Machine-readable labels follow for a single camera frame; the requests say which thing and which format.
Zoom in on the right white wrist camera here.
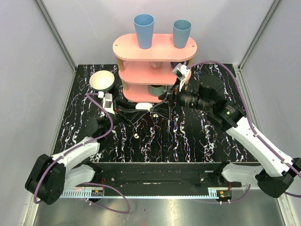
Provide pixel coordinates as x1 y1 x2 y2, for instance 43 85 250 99
173 63 190 81

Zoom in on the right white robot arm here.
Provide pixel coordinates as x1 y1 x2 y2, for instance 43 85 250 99
150 76 301 198

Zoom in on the white earbuds charging case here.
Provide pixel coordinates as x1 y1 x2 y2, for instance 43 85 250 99
135 103 153 111

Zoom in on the blue cup right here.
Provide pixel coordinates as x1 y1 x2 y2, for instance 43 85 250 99
173 19 191 48

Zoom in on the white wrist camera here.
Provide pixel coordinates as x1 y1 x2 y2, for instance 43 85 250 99
173 63 190 81
98 91 113 111

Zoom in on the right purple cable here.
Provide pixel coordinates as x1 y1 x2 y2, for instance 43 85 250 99
187 60 301 198

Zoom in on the purple cable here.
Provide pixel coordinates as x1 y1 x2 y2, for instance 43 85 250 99
32 93 115 204
187 60 301 198

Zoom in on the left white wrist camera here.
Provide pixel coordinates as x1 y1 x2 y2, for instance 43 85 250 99
98 91 113 111

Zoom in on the black marble mat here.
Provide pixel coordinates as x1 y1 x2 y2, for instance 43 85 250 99
53 65 255 162

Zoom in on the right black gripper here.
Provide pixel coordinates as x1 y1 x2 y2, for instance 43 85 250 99
150 77 212 119

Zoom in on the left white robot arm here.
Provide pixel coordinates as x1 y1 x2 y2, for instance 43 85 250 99
25 94 153 205

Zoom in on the teal green mug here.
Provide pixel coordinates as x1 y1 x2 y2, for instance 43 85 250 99
148 85 167 97

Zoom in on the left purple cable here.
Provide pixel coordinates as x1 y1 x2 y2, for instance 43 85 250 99
32 93 115 204

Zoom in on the pink three-tier shelf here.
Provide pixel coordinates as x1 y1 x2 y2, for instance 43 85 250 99
112 33 197 103

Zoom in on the tall blue cup left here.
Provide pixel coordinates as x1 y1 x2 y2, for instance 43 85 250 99
134 14 154 49

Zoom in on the pink mug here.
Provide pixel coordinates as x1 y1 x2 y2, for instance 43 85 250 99
149 61 162 69

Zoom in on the white green bowl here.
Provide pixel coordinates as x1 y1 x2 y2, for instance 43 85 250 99
89 70 115 92

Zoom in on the navy blue mug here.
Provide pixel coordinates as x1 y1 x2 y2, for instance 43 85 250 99
170 60 189 69

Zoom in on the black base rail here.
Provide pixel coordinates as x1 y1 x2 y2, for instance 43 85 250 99
70 161 257 196

